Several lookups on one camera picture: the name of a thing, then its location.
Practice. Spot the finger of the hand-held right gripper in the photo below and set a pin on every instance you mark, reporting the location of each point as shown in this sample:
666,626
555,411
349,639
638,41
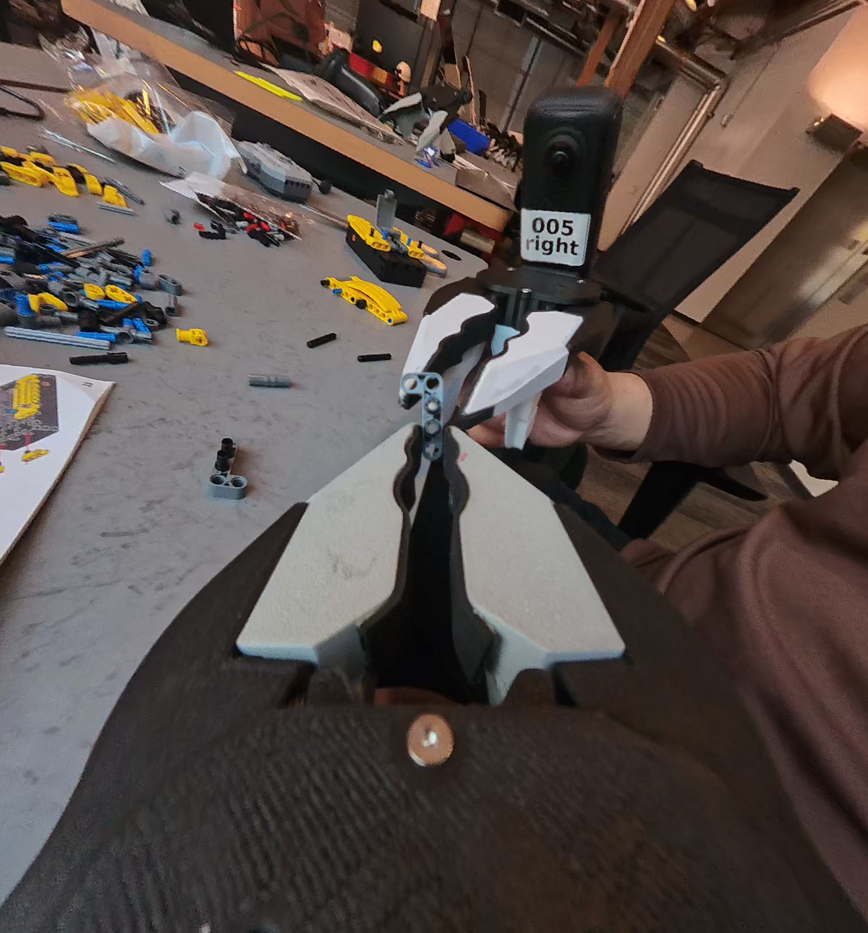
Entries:
438,328
529,357

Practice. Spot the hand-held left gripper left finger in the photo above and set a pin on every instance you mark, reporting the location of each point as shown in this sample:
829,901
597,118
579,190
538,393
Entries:
332,568

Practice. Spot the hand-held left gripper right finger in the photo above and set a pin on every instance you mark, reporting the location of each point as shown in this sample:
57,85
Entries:
543,583

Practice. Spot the dark grey L-shaped beam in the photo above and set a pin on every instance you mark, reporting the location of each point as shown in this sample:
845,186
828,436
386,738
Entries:
228,485
432,408

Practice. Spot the person's right forearm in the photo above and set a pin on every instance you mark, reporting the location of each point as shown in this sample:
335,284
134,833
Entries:
769,408

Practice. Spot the grey desk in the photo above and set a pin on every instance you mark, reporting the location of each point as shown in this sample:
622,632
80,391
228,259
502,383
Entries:
150,547

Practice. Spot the person's right hand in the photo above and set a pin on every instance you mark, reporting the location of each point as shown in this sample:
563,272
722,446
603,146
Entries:
602,408

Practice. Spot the yellow curved panel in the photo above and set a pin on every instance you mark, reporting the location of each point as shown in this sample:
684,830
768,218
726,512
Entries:
368,299

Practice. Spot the yellow and black model assembly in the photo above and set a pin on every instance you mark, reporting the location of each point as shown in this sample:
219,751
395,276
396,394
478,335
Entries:
390,262

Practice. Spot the grey axle connector tube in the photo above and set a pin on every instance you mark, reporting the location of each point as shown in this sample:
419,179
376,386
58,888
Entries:
270,380

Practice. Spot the clear bag of black pieces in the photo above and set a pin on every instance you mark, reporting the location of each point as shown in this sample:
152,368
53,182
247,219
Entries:
252,211

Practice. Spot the grey motor block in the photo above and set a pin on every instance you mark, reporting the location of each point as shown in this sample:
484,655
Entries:
273,171

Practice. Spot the black angled connector piece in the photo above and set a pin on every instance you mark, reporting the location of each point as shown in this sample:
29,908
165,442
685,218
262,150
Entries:
215,232

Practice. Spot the small yellow connector piece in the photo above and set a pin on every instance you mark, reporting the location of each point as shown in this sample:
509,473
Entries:
192,336

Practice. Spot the person's brown sweater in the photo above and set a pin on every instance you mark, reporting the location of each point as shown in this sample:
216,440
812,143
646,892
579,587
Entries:
806,656

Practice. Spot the crumpled white plastic bag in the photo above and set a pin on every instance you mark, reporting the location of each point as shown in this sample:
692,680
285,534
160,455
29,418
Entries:
186,146

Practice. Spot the black axle pin with stop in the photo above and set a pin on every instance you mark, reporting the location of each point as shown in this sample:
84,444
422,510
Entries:
98,358

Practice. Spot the open instruction booklet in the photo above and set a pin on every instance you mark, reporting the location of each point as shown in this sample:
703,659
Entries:
18,466

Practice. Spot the pile of mixed small pieces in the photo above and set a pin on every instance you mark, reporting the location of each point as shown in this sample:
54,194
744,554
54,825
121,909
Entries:
55,284

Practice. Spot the clear plastic pen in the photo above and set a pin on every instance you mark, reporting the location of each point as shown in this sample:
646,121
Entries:
77,144

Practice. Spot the pile of yellow beam pieces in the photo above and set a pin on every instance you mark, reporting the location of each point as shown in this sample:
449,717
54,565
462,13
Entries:
40,175

